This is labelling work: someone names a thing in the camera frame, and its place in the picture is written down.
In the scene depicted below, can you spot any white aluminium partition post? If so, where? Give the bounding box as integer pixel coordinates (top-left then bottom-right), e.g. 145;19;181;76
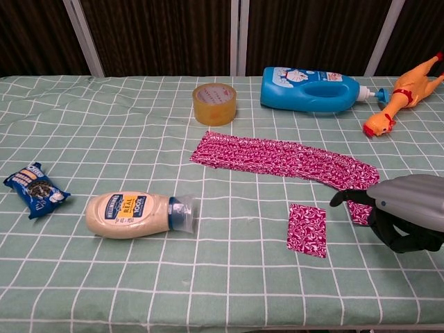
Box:
230;0;250;78
363;0;407;78
62;0;105;78

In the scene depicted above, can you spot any orange rubber chicken toy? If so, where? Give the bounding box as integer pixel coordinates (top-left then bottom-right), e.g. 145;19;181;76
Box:
362;51;444;139

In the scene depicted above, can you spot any blue Oreo cookie packet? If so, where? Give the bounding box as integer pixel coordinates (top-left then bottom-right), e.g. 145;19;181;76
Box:
3;161;71;221

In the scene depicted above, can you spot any Hellmann's mayonnaise squeeze bottle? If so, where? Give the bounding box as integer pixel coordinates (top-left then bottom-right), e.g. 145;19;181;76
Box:
85;191;198;240

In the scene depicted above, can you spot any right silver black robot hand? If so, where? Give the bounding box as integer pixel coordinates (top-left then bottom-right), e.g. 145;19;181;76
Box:
329;173;444;255

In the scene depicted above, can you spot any small red patterned cloth piece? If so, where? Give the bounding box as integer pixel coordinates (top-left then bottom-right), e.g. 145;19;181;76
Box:
286;203;328;259

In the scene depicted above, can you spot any green checked tablecloth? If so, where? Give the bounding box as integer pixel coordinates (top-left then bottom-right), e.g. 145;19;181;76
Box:
0;75;444;330

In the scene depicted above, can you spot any blue detergent bottle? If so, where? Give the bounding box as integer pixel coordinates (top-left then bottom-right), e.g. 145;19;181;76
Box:
259;67;393;114

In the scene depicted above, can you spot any clear packing tape roll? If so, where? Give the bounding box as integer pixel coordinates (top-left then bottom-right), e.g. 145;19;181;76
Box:
192;83;238;127

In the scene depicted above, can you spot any pink knitted cloth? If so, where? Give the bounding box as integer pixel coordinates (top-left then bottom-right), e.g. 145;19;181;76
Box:
189;130;382;194

